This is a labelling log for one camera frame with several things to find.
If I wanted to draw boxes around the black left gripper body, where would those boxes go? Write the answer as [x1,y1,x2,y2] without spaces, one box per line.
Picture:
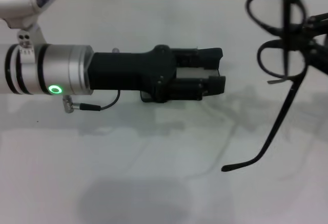
[89,44,178,104]

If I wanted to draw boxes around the black glasses case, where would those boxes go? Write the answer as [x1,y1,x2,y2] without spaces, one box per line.
[140,66,221,104]

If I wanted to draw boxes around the black glasses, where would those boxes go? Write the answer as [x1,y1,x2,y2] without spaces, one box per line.
[221,0,315,173]

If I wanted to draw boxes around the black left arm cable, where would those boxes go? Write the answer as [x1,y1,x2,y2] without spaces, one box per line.
[63,89,122,113]

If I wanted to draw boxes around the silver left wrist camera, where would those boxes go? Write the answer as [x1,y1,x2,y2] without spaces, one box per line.
[0,0,65,29]

